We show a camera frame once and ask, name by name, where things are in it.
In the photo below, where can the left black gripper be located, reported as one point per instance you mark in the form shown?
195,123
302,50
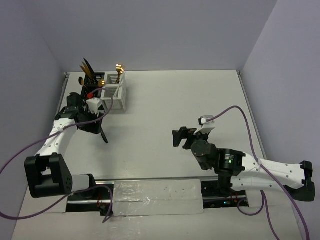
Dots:
94,128

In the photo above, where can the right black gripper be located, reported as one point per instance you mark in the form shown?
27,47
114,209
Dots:
183,131

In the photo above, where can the black knife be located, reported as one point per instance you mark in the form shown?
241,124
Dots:
103,135
89,69

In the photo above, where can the gold spoon green handle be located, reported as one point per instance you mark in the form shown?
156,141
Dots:
82,83
101,83

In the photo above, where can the gold knife green handle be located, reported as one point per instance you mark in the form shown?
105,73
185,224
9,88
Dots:
86,71

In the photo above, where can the gold fork green handle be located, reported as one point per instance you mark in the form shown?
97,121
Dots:
119,72
123,70

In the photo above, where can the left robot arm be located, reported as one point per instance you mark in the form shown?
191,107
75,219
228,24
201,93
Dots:
47,172

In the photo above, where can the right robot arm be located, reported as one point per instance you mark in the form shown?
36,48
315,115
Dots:
240,171

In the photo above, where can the black utensil caddy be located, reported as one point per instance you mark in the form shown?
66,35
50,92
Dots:
91,85

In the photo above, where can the white utensil caddy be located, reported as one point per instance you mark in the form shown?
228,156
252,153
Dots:
108,92

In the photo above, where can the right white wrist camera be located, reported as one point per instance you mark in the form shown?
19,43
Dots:
206,125

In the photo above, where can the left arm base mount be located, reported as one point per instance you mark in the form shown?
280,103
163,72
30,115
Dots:
97,200

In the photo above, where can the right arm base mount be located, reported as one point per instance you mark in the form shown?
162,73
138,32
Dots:
213,199

